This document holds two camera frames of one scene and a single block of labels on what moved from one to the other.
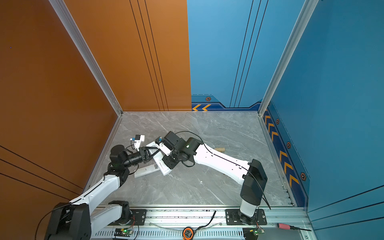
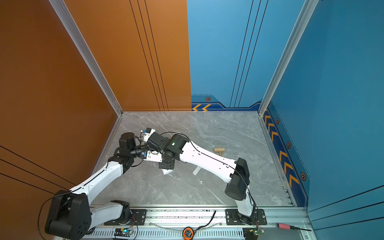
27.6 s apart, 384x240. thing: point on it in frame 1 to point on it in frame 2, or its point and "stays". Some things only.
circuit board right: [252, 233] stays
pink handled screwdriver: [286, 226] stays
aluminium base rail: [209, 222] stays
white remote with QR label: [146, 170] to [166, 171]
